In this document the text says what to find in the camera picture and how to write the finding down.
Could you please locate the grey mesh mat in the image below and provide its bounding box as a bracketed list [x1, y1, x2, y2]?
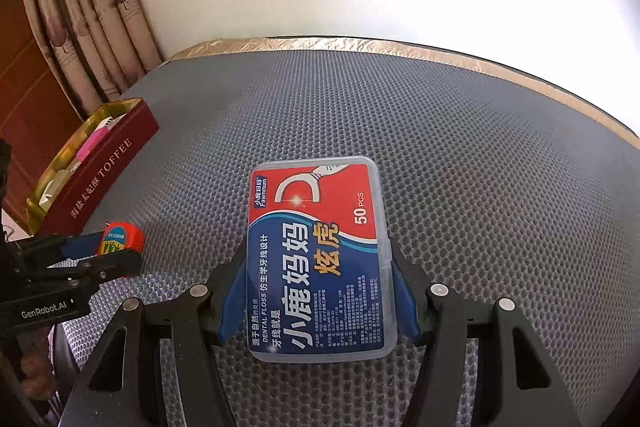
[50, 49, 640, 427]

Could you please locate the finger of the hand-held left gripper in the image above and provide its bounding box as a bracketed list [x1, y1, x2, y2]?
[22, 249, 144, 295]
[14, 231, 108, 264]

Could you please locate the beige patterned curtain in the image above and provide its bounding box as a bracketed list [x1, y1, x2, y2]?
[20, 0, 164, 122]

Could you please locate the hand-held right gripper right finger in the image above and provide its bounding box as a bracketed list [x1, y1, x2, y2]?
[390, 252, 585, 427]

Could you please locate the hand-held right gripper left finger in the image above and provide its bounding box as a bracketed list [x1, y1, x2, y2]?
[60, 252, 251, 427]

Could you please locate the orange tape measure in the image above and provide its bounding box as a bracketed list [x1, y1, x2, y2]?
[95, 221, 146, 279]

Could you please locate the beige rectangular box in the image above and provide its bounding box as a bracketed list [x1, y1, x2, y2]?
[39, 162, 83, 208]

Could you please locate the red rectangular tin box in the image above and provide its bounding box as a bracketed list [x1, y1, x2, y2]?
[26, 97, 161, 239]

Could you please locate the pink rectangular box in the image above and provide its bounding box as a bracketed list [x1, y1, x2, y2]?
[75, 119, 122, 158]

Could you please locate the brown wooden door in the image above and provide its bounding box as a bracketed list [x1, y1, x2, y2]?
[0, 0, 85, 238]

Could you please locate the gold shiny cloth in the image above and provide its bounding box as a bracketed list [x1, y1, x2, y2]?
[167, 36, 640, 148]

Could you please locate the dental floss box blue label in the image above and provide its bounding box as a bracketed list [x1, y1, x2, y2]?
[246, 155, 399, 364]

